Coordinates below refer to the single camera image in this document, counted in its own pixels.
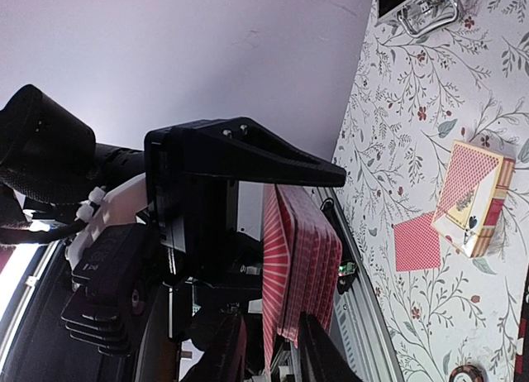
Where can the aluminium poker chip case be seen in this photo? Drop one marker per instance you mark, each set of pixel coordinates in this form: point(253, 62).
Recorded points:
point(418, 18)

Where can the face up card on holder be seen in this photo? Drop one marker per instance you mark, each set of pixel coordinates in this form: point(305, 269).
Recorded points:
point(465, 192)

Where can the front aluminium rail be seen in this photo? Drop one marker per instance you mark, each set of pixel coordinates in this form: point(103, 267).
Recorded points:
point(357, 329)

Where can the pink playing card deck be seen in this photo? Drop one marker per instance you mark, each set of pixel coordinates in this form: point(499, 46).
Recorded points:
point(302, 254)

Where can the pink card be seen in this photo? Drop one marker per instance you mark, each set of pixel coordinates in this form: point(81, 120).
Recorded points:
point(416, 244)

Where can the floral table cloth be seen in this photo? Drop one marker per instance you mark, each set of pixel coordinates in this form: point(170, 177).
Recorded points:
point(435, 145)

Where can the wooden card holder block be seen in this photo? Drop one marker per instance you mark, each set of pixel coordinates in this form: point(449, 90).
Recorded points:
point(494, 207)

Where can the dark brown chip stack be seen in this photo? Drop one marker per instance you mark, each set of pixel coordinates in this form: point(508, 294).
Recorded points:
point(466, 373)

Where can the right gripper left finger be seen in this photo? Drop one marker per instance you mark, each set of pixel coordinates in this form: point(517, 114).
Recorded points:
point(222, 339)

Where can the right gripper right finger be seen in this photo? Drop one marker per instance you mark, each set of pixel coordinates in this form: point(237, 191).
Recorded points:
point(320, 360)

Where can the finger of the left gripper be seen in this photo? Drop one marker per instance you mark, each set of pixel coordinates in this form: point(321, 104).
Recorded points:
point(241, 149)

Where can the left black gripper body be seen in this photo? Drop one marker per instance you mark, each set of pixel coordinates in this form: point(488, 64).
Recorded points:
point(197, 220)

